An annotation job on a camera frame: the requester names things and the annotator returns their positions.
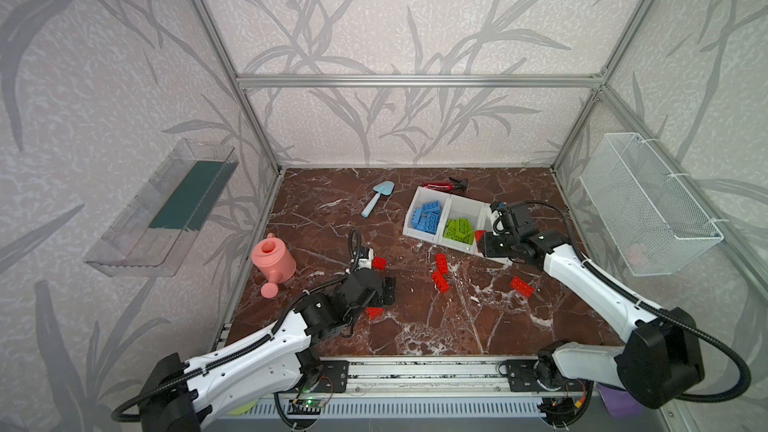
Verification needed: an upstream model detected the white right bin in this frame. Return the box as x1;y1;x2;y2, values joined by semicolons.
474;205;492;258

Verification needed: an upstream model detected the clear plastic wall shelf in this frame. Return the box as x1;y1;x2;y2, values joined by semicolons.
84;139;239;278

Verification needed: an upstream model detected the white bin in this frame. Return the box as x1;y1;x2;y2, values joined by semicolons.
438;196;485;254
474;205;492;258
403;187;451;243

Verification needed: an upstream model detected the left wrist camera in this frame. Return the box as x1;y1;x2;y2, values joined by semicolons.
351;245;375;271

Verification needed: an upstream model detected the red lego bottom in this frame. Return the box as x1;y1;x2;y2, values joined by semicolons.
366;307;384;320

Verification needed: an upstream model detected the white wire basket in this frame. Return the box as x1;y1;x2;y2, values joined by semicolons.
580;132;724;277

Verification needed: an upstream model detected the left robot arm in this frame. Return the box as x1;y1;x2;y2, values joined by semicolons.
111;267;396;431

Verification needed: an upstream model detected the blue lego diagonal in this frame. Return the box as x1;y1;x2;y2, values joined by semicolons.
410;208;428;231

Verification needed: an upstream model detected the purple toy shovel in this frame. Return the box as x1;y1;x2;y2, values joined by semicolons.
598;383;645;418

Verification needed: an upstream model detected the green toy shovel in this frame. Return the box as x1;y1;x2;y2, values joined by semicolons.
228;399;259;416

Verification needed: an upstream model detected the red lego slim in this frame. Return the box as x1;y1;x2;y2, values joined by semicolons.
431;271;450;293

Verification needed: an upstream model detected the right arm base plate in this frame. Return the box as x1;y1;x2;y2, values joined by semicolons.
497;357;587;395

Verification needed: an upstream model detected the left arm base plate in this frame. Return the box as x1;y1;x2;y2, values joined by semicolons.
296;360;350;394

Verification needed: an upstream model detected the green lego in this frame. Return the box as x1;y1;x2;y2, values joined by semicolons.
443;219;462;242
458;218;474;245

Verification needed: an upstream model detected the blue lego horizontal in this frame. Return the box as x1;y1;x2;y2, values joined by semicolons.
421;201;442;214

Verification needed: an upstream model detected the white middle bin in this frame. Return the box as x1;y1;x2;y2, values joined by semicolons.
438;196;485;254

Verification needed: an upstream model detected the pink watering can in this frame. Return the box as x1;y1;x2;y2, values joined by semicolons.
250;233;297;299

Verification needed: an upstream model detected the red lego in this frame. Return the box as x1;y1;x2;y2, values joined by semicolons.
435;254;448;274
366;307;384;320
371;257;387;270
510;276;534;298

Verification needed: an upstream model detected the light blue toy shovel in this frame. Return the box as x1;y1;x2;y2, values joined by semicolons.
361;181;394;218

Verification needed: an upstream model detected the blue lego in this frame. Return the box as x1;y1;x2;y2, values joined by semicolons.
424;213;440;234

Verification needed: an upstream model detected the aluminium front rail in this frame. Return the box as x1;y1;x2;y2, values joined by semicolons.
179;355;676;400

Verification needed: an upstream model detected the white left bin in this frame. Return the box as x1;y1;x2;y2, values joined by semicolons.
403;187;451;243

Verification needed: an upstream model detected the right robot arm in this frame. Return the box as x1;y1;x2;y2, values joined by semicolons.
477;201;752;409

